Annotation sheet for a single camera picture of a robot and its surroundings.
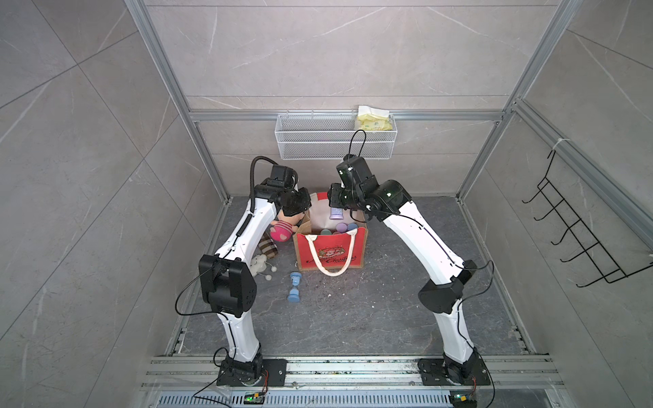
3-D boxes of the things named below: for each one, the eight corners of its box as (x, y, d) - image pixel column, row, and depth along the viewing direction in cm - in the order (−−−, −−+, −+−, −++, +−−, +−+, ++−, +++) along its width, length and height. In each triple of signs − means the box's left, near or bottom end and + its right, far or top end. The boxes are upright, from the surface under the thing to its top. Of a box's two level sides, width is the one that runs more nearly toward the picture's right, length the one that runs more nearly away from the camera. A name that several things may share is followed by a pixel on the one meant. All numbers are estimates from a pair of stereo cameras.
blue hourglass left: (288, 302, 89) (287, 299, 87) (291, 274, 96) (290, 271, 94) (299, 302, 89) (298, 299, 87) (301, 274, 96) (301, 271, 94)
